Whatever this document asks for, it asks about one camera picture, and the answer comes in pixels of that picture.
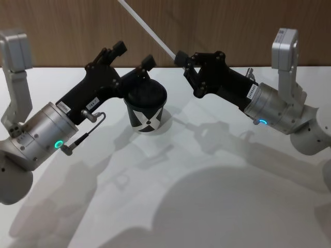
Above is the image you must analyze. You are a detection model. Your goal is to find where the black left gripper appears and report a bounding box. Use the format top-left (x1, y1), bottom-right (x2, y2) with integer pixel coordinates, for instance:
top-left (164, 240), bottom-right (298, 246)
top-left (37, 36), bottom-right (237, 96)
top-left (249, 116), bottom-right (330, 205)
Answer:
top-left (55, 40), bottom-right (156, 125)

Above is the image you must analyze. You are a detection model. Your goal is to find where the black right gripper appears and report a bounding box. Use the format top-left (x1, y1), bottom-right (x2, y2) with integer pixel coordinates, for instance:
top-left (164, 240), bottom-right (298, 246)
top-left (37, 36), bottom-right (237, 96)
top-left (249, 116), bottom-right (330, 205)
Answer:
top-left (174, 50), bottom-right (260, 107)

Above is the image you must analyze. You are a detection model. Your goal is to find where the white plastic straw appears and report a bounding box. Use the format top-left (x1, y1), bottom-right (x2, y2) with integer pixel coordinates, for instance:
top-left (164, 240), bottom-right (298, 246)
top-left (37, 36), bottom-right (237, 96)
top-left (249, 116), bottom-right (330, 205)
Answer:
top-left (116, 0), bottom-right (177, 60)

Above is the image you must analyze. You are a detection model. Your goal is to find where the black paper cup white pattern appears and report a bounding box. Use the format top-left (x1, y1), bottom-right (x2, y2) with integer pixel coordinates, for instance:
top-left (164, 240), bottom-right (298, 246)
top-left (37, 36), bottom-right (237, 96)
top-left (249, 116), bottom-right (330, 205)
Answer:
top-left (123, 77), bottom-right (168, 135)

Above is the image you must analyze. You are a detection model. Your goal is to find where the thin dark right gripper cable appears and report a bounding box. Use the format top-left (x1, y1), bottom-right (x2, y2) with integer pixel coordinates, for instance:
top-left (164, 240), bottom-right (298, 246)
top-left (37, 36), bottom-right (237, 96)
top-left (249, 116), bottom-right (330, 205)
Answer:
top-left (245, 67), bottom-right (258, 82)

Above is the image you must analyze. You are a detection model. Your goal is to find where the thin dark gripper cable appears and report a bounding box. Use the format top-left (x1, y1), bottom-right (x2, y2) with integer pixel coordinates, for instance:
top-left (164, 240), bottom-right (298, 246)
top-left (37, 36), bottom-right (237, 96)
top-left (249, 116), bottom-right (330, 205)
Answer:
top-left (60, 109), bottom-right (107, 157)
top-left (245, 67), bottom-right (258, 82)

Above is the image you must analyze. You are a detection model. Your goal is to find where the thin dark left gripper cable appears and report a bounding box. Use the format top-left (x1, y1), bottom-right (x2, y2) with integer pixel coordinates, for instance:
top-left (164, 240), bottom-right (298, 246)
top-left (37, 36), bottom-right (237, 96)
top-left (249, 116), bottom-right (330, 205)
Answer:
top-left (60, 109), bottom-right (107, 157)

